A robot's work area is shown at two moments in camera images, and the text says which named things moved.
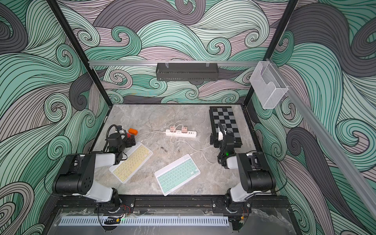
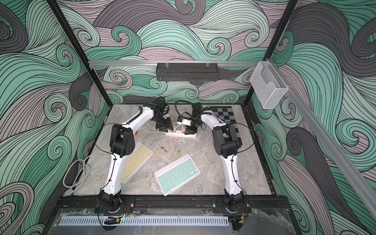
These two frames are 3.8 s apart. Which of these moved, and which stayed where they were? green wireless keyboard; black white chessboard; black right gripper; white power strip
Moved: black right gripper
Stayed: white power strip; black white chessboard; green wireless keyboard
